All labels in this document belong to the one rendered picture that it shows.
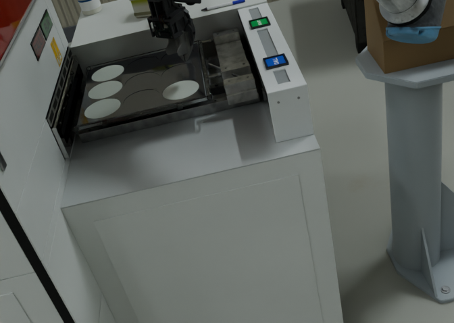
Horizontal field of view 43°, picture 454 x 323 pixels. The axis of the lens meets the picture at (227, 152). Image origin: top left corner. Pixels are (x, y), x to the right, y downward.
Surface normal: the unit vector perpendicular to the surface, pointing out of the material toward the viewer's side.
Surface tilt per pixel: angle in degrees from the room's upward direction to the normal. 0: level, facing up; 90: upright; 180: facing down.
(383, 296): 0
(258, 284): 90
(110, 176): 0
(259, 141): 0
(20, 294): 90
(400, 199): 90
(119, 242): 90
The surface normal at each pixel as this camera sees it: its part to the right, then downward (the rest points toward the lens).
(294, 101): 0.11, 0.55
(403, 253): -0.67, 0.53
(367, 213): -0.20, -0.80
